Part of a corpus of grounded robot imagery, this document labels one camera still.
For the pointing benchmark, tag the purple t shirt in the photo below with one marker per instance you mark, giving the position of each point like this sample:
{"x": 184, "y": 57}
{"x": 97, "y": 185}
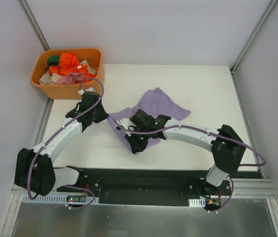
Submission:
{"x": 153, "y": 102}

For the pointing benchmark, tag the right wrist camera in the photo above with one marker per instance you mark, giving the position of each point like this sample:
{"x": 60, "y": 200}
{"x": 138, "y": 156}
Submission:
{"x": 125, "y": 124}

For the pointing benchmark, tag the right aluminium frame post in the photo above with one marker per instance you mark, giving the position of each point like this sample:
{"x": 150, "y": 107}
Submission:
{"x": 253, "y": 35}

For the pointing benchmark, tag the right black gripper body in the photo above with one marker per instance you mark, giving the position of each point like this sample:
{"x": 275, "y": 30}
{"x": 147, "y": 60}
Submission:
{"x": 134, "y": 143}

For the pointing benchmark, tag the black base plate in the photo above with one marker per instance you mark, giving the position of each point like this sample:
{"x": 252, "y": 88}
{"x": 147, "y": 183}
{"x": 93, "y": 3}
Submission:
{"x": 148, "y": 187}

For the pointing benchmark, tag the left white cable duct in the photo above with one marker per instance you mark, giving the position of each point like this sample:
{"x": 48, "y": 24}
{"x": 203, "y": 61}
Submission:
{"x": 61, "y": 199}

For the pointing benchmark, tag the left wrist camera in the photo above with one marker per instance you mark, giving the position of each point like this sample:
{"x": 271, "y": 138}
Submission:
{"x": 81, "y": 91}

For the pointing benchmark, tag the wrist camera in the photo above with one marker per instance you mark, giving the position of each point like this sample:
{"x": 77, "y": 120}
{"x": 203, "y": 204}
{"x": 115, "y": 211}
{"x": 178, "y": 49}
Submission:
{"x": 125, "y": 124}
{"x": 81, "y": 91}

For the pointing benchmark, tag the pink t shirt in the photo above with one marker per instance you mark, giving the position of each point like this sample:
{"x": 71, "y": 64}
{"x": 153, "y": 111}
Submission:
{"x": 72, "y": 78}

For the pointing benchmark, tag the aluminium frame post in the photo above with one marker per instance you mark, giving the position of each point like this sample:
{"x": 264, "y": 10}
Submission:
{"x": 34, "y": 24}
{"x": 253, "y": 35}

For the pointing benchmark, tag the orange plastic bin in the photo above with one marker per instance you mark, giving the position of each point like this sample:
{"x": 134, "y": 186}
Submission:
{"x": 59, "y": 91}

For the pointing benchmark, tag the beige t shirt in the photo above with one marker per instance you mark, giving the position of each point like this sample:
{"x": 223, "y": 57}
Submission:
{"x": 56, "y": 72}

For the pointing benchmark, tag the green t shirt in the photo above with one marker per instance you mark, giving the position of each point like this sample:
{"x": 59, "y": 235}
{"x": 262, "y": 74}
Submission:
{"x": 53, "y": 60}

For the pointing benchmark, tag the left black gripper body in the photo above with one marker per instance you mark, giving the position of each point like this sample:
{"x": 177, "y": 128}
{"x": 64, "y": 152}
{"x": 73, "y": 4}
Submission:
{"x": 100, "y": 116}

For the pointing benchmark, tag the white cable duct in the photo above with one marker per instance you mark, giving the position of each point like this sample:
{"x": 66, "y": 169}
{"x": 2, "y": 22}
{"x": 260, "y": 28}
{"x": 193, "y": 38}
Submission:
{"x": 197, "y": 202}
{"x": 61, "y": 199}

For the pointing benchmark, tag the right white cable duct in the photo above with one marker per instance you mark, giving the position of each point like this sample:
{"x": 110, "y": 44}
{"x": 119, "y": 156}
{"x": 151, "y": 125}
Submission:
{"x": 197, "y": 202}

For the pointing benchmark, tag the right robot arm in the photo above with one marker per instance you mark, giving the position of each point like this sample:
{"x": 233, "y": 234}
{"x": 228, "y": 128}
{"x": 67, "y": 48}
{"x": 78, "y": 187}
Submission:
{"x": 224, "y": 144}

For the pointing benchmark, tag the left aluminium frame post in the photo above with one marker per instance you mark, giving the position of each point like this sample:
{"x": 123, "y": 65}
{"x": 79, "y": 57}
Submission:
{"x": 34, "y": 24}

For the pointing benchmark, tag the orange t shirt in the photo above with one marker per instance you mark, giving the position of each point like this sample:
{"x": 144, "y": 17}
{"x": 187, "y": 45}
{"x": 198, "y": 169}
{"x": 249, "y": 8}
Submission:
{"x": 68, "y": 60}

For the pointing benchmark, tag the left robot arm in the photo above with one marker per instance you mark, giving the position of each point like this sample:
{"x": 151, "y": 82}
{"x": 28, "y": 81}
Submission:
{"x": 34, "y": 167}

